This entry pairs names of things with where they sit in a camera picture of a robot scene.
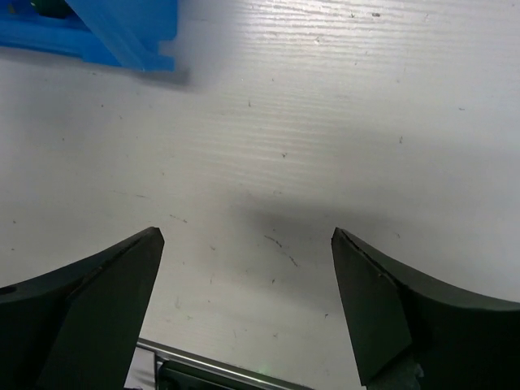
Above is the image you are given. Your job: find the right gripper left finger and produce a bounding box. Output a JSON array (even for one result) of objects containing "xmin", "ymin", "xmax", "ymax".
[{"xmin": 1, "ymin": 227, "xmax": 164, "ymax": 389}]

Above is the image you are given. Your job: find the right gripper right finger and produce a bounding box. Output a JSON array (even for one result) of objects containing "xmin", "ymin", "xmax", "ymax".
[{"xmin": 331, "ymin": 228, "xmax": 519, "ymax": 389}]

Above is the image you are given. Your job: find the small green stubby screwdriver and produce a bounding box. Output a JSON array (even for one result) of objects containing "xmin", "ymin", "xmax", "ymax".
[{"xmin": 31, "ymin": 0, "xmax": 73, "ymax": 19}]

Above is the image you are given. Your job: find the blue three-compartment plastic bin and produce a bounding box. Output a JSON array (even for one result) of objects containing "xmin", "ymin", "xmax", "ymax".
[{"xmin": 1, "ymin": 1, "xmax": 178, "ymax": 72}]

